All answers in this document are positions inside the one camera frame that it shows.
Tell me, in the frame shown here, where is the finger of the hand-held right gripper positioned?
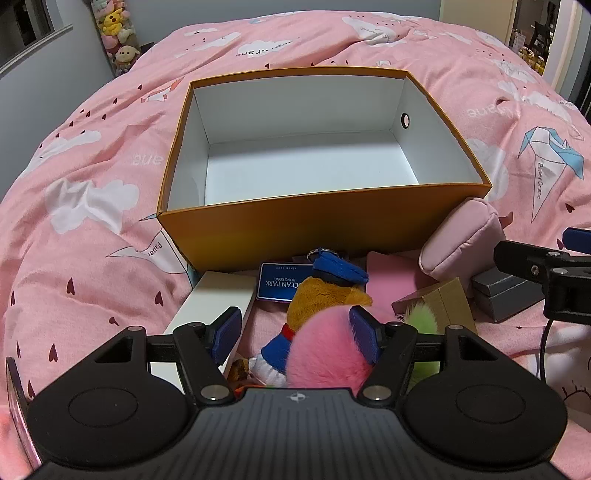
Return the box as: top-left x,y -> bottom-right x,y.
493,239 -> 591,319
562,227 -> 591,256

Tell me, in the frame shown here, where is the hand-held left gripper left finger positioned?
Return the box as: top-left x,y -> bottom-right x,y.
85,306 -> 243,406

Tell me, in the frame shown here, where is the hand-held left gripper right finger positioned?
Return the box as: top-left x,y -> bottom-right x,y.
348,306 -> 513,403

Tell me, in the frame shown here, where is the grey box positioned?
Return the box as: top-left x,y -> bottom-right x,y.
470,269 -> 550,323

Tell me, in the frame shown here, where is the white box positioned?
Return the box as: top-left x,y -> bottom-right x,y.
148,270 -> 259,402

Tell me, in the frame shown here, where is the pink fluffy pompom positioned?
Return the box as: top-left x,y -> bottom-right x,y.
286,305 -> 384,391

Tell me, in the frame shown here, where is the pink padded pouch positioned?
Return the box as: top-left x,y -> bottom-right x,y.
418,197 -> 505,284

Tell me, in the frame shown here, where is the green fluffy pompom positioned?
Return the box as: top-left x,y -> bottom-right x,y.
402,300 -> 441,384

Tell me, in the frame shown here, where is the brown plush toy blue hat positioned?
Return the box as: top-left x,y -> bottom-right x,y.
249,248 -> 374,387

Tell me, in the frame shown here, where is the blue card tag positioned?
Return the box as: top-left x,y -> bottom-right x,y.
255,261 -> 319,303

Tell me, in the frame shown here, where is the small kraft paper box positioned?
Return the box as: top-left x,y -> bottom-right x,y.
392,277 -> 478,335

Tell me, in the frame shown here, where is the orange cardboard box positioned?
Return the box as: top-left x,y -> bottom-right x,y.
157,65 -> 493,273

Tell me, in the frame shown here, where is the row of yellow toys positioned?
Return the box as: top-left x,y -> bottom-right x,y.
518,45 -> 548,73

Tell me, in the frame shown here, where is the pink printed blanket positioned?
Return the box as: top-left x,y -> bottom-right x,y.
0,10 -> 591,480

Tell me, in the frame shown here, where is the hanging column of plush toys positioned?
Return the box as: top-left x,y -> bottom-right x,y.
90,0 -> 141,75

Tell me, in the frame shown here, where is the grey framed window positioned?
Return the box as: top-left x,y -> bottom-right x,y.
0,0 -> 75,77

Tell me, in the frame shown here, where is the black cable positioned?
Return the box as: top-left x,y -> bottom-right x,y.
538,318 -> 556,381

